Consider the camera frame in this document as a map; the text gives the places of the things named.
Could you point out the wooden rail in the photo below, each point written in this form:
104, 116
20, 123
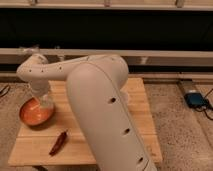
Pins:
133, 57
179, 5

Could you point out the red chili pepper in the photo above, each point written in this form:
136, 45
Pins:
58, 144

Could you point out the lower wooden rail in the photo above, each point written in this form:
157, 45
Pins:
133, 57

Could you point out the blue device on floor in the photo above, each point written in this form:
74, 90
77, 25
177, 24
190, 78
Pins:
195, 100

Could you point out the upper wooden rail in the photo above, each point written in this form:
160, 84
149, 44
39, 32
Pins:
179, 5

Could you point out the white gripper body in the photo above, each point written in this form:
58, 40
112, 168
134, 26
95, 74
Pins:
41, 91

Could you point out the wooden table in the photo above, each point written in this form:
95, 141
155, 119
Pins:
32, 145

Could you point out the orange ceramic bowl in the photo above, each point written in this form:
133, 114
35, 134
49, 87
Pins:
33, 113

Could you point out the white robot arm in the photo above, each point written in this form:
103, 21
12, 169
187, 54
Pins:
93, 86

